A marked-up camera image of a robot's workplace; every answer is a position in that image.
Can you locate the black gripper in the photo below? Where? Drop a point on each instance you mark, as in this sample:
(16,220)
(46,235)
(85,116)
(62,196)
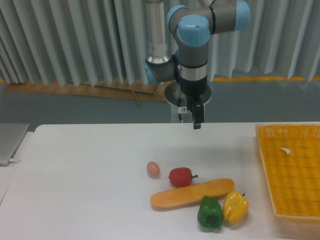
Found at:
(194,88)

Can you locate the long orange bread loaf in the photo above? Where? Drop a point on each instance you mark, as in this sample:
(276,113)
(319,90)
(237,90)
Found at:
(192,194)

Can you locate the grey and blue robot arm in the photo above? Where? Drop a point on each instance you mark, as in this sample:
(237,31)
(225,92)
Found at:
(178,46)

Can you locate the yellow woven basket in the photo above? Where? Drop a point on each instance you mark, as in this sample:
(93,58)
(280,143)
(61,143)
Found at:
(293,180)

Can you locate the brown cardboard sheet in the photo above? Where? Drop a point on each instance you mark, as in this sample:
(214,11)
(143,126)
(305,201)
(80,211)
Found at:
(137,91)

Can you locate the red bell pepper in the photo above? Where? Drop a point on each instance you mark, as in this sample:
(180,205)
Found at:
(181,177)

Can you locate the brown egg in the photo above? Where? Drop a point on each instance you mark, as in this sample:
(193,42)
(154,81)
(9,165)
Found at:
(153,169)

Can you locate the white paper scrap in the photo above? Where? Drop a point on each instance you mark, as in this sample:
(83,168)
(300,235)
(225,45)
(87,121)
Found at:
(285,150)

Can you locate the green bell pepper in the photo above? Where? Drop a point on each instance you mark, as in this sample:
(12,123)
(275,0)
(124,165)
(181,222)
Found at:
(210,214)

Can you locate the yellow bell pepper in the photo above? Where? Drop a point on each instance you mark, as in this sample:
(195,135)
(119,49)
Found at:
(235,207)

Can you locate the silver laptop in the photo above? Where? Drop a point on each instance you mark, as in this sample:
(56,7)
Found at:
(11,137)

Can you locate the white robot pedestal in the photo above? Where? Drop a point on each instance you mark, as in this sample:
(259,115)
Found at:
(175,112)

